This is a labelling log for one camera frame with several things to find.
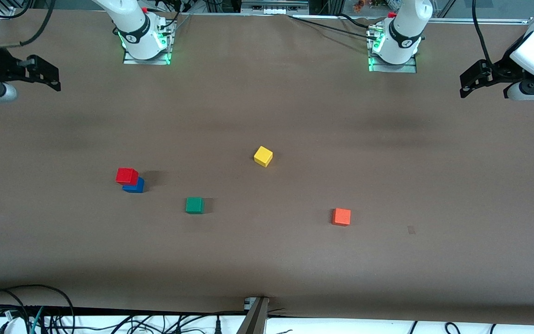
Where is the red cube block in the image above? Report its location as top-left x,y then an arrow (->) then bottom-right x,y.
115,167 -> 140,186

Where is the green cube block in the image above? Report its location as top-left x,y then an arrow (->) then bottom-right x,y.
185,197 -> 205,215

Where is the orange cube block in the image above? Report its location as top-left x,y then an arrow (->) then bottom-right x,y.
331,208 -> 352,227

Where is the yellow cube block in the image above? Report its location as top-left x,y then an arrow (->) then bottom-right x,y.
254,146 -> 273,168

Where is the white power strip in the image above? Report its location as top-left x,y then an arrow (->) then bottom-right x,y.
242,0 -> 309,14

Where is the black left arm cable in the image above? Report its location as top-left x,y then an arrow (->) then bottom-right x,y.
472,0 -> 496,66

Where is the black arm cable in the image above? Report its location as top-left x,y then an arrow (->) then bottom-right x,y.
0,0 -> 57,48
472,0 -> 496,66

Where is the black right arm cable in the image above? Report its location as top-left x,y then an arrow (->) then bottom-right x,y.
0,0 -> 57,48

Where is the aluminium frame profile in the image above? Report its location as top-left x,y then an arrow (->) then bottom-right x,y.
0,0 -> 31,19

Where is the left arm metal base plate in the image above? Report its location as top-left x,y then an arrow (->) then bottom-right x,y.
368,55 -> 417,73

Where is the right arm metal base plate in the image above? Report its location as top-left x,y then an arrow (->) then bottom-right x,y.
123,49 -> 171,65

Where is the black base power cable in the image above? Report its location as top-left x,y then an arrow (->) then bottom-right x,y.
289,15 -> 379,40

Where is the black looped floor cable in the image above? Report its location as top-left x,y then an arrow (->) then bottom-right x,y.
0,284 -> 76,334

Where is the green floor cable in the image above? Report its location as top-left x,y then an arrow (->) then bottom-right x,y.
29,306 -> 45,334

